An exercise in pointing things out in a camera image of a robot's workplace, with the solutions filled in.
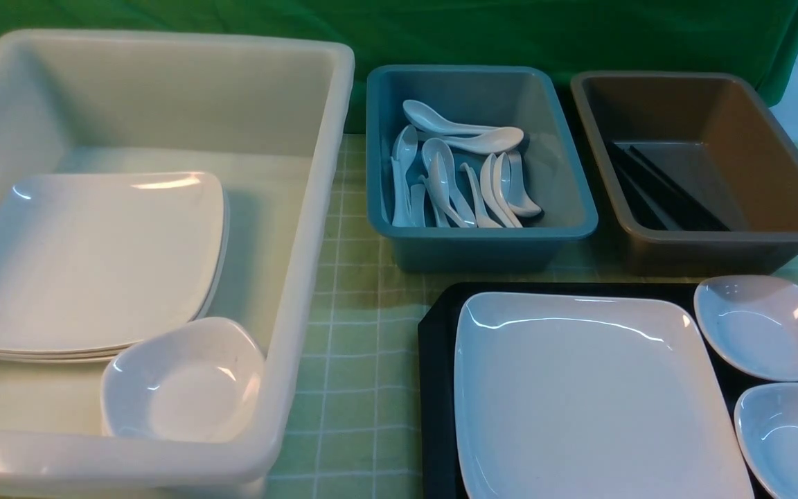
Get middle white square plate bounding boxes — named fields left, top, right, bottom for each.
left=0, top=194, right=229, bottom=360

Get white spoon centre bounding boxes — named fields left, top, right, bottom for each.
left=422, top=137, right=477, bottom=228

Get teal plastic bin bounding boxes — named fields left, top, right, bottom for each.
left=365, top=65, right=599, bottom=274

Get white spoon top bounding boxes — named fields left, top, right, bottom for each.
left=402, top=99, right=499, bottom=136

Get bottom white square plate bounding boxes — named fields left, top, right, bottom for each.
left=0, top=201, right=231, bottom=364

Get green backdrop cloth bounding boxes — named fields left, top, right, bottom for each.
left=0, top=1, right=798, bottom=133

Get black chopsticks in bin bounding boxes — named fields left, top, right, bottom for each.
left=604, top=142, right=729, bottom=231

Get white bowl in tub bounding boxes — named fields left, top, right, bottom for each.
left=100, top=317, right=265, bottom=443

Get large white plastic tub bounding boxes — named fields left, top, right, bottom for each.
left=0, top=29, right=354, bottom=497

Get white spoon left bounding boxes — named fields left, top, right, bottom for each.
left=391, top=124, right=418, bottom=227

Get brown plastic bin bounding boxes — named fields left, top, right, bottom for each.
left=570, top=71, right=798, bottom=276

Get large white rice plate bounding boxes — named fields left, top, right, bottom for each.
left=454, top=292, right=754, bottom=498

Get white spoon right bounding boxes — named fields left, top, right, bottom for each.
left=506, top=150, right=542, bottom=218

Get white spoon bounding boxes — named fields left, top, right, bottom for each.
left=422, top=137, right=477, bottom=228
left=417, top=127, right=524, bottom=155
left=402, top=99, right=499, bottom=136
left=391, top=124, right=418, bottom=227
left=506, top=150, right=542, bottom=218

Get white side bowl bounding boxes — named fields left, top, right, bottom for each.
left=693, top=275, right=798, bottom=382
left=734, top=383, right=798, bottom=498

